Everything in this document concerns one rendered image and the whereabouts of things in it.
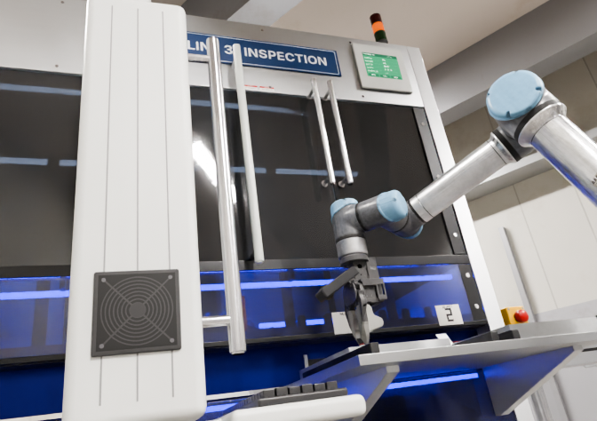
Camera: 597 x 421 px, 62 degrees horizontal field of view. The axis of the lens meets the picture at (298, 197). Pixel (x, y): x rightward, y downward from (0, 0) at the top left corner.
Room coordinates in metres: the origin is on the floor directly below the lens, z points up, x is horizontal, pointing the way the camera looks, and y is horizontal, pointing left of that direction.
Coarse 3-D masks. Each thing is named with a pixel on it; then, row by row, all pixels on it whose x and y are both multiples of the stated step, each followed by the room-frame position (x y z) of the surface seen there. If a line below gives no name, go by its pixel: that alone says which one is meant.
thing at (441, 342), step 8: (384, 344) 1.15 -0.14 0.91; (392, 344) 1.16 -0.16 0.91; (400, 344) 1.16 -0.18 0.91; (408, 344) 1.17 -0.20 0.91; (416, 344) 1.18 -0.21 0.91; (424, 344) 1.19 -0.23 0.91; (432, 344) 1.20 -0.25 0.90; (440, 344) 1.20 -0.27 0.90; (448, 344) 1.21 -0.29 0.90; (344, 352) 1.14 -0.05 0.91; (384, 352) 1.15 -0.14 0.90; (328, 360) 1.23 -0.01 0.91; (312, 368) 1.34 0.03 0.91
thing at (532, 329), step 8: (560, 320) 1.19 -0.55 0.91; (568, 320) 1.20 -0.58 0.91; (576, 320) 1.21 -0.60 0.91; (584, 320) 1.22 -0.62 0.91; (592, 320) 1.23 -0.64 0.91; (504, 328) 1.16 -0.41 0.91; (512, 328) 1.14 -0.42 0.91; (520, 328) 1.15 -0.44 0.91; (528, 328) 1.16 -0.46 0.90; (536, 328) 1.17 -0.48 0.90; (544, 328) 1.17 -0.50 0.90; (552, 328) 1.18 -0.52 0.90; (560, 328) 1.19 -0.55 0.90; (568, 328) 1.20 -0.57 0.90; (576, 328) 1.21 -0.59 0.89; (584, 328) 1.22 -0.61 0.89; (592, 328) 1.23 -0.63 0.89; (528, 336) 1.16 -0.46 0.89; (536, 336) 1.16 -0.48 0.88; (544, 336) 1.17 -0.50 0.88
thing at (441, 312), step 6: (438, 306) 1.52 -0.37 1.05; (444, 306) 1.53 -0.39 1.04; (450, 306) 1.54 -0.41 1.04; (456, 306) 1.55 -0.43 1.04; (438, 312) 1.52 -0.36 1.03; (444, 312) 1.53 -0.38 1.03; (456, 312) 1.54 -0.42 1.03; (438, 318) 1.52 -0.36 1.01; (444, 318) 1.53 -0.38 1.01; (450, 318) 1.53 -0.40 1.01; (456, 318) 1.54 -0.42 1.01; (444, 324) 1.52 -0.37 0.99; (450, 324) 1.53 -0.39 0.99
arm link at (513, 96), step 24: (528, 72) 0.87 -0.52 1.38; (504, 96) 0.89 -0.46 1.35; (528, 96) 0.87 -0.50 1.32; (552, 96) 0.88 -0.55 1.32; (504, 120) 0.92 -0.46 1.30; (528, 120) 0.89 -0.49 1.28; (552, 120) 0.88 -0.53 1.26; (528, 144) 0.95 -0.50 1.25; (552, 144) 0.89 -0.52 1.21; (576, 144) 0.87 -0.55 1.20; (576, 168) 0.88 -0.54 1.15
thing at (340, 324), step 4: (340, 312) 1.40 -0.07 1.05; (344, 312) 1.40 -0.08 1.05; (332, 316) 1.39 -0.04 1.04; (336, 316) 1.39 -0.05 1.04; (340, 316) 1.40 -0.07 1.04; (344, 316) 1.40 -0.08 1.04; (332, 320) 1.39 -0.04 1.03; (336, 320) 1.39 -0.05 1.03; (340, 320) 1.40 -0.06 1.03; (344, 320) 1.40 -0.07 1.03; (336, 324) 1.39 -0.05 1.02; (340, 324) 1.40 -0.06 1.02; (344, 324) 1.40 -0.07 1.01; (336, 328) 1.39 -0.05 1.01; (340, 328) 1.40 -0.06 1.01; (344, 328) 1.40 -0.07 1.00; (348, 328) 1.41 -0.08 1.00; (336, 332) 1.39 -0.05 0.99; (340, 332) 1.40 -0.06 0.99; (344, 332) 1.40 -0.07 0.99; (348, 332) 1.40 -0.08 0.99
